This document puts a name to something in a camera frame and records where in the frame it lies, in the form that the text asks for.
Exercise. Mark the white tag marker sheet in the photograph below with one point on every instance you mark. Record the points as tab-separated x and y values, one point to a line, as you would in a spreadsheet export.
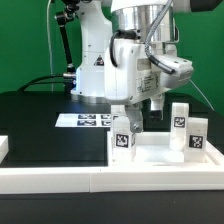
78	120

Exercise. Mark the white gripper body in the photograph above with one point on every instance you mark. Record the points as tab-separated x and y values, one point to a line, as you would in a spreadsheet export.
134	79

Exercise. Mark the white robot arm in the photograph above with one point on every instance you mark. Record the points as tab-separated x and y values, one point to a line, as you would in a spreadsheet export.
147	22

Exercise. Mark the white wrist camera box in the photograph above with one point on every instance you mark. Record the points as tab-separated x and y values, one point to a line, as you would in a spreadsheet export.
183	70

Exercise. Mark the white front fence wall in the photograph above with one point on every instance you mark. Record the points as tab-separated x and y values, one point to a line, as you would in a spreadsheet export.
104	179

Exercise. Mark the white left fence piece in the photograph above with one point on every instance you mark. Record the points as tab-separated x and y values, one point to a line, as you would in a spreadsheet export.
3	147

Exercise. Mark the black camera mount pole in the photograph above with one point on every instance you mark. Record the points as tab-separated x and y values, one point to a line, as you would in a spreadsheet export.
62	18

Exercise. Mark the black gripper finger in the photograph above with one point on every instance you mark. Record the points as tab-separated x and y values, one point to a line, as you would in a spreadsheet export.
156	108
134	114

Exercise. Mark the white square tabletop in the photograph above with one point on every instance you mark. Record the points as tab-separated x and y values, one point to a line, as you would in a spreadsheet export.
152	148

